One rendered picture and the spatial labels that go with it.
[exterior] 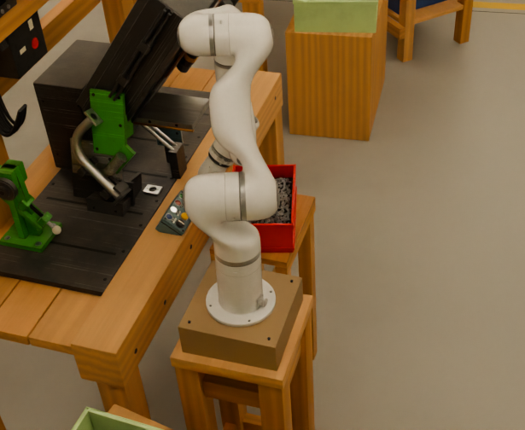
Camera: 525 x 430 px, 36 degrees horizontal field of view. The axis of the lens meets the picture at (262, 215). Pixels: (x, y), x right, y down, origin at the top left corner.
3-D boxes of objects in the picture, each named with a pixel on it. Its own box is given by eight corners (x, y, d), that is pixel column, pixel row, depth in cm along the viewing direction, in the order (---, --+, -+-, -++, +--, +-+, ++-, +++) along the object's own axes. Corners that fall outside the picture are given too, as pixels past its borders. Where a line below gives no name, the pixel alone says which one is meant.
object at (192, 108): (211, 106, 269) (210, 98, 267) (193, 133, 258) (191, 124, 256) (105, 93, 280) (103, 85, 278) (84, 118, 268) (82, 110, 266)
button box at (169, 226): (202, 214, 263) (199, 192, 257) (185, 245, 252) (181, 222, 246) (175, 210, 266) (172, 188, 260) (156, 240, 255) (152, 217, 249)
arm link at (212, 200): (261, 265, 205) (258, 191, 189) (188, 269, 205) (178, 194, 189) (259, 234, 214) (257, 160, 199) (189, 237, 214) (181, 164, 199)
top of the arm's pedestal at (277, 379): (313, 305, 237) (312, 294, 235) (283, 390, 214) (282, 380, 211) (210, 286, 245) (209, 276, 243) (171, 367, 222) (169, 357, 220)
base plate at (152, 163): (231, 99, 314) (231, 94, 312) (103, 297, 235) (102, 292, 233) (133, 86, 325) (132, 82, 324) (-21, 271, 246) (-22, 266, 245)
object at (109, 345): (283, 104, 332) (282, 72, 323) (125, 389, 225) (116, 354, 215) (251, 101, 336) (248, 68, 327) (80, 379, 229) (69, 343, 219)
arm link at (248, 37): (215, 219, 204) (280, 217, 204) (212, 223, 192) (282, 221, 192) (207, 18, 200) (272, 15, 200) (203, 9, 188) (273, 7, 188)
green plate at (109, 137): (137, 149, 262) (134, 86, 253) (125, 157, 255) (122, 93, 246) (105, 144, 265) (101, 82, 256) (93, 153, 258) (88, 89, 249)
